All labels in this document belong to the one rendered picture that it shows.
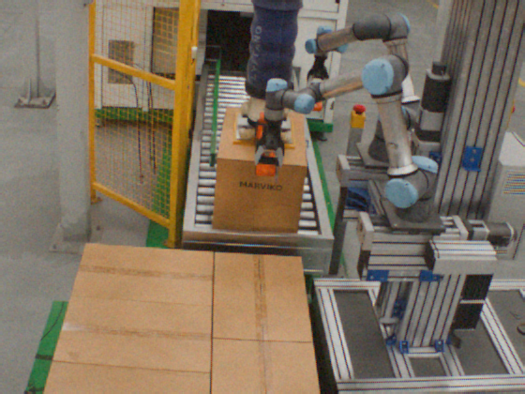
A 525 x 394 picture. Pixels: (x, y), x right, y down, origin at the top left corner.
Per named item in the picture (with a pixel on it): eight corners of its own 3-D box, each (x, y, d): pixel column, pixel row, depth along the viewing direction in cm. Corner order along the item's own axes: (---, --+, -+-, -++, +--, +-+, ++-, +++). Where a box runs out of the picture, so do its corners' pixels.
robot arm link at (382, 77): (431, 196, 257) (403, 51, 242) (415, 211, 246) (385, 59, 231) (403, 196, 264) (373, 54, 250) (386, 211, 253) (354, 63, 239)
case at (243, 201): (220, 174, 388) (226, 106, 368) (294, 180, 389) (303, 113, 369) (211, 234, 336) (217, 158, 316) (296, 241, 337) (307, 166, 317)
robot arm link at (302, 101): (322, 92, 269) (297, 83, 274) (306, 98, 260) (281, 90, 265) (319, 111, 273) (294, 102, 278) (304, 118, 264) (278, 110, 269)
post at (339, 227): (325, 268, 415) (351, 110, 366) (337, 268, 416) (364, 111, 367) (326, 275, 410) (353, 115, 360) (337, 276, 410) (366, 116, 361)
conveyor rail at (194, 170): (200, 86, 538) (202, 63, 529) (207, 86, 538) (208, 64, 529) (181, 263, 338) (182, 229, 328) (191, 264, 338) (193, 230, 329)
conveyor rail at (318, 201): (285, 92, 543) (288, 69, 533) (292, 93, 543) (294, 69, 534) (317, 270, 343) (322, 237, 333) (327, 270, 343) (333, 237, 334)
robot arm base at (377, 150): (396, 148, 322) (399, 128, 317) (404, 163, 309) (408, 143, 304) (364, 145, 320) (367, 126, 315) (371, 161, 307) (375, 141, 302)
